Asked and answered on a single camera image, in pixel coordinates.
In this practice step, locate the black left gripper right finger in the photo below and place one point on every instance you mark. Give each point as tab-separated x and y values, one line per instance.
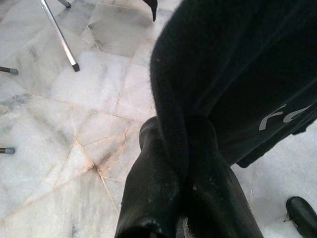
218	203

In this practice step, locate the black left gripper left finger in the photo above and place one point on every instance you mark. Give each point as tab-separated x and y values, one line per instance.
151	186

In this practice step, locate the black t-shirt grey logo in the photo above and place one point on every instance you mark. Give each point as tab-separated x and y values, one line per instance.
235	62

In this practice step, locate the black robot left foot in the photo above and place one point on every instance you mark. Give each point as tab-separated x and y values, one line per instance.
302	218

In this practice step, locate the silver metal clothes rack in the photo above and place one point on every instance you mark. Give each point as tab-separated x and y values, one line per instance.
60	37

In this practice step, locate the marble top folding table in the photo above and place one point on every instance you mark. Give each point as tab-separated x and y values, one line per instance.
10	71

